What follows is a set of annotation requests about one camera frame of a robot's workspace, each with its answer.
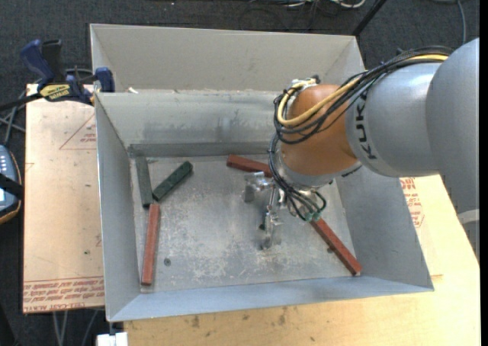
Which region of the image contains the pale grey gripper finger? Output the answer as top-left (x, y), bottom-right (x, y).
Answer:
top-left (259, 221), bottom-right (274, 251)
top-left (271, 218), bottom-right (284, 247)

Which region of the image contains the red-brown flat block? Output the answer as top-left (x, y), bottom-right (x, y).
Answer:
top-left (226, 153), bottom-right (274, 179)
top-left (310, 217), bottom-right (363, 277)
top-left (140, 203), bottom-right (162, 287)

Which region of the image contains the grey metal bin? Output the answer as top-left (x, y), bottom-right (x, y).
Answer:
top-left (89, 23), bottom-right (435, 322)

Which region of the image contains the dark green flat block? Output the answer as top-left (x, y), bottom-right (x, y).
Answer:
top-left (134, 155), bottom-right (154, 208)
top-left (152, 161), bottom-right (194, 202)

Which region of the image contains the brown cardboard board, red print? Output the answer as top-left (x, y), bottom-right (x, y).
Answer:
top-left (22, 83), bottom-right (444, 315)

